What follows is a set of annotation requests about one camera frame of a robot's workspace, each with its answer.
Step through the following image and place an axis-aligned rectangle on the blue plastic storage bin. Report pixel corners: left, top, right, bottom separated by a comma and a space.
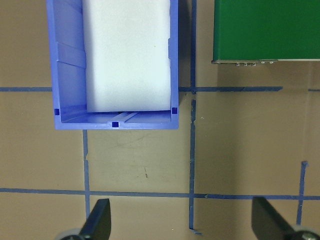
46, 0, 181, 131

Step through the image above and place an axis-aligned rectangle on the white foam sheet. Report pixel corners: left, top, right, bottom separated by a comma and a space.
82, 0, 174, 113

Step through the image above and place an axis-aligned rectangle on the green conveyor belt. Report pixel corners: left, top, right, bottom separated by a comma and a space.
211, 0, 320, 68

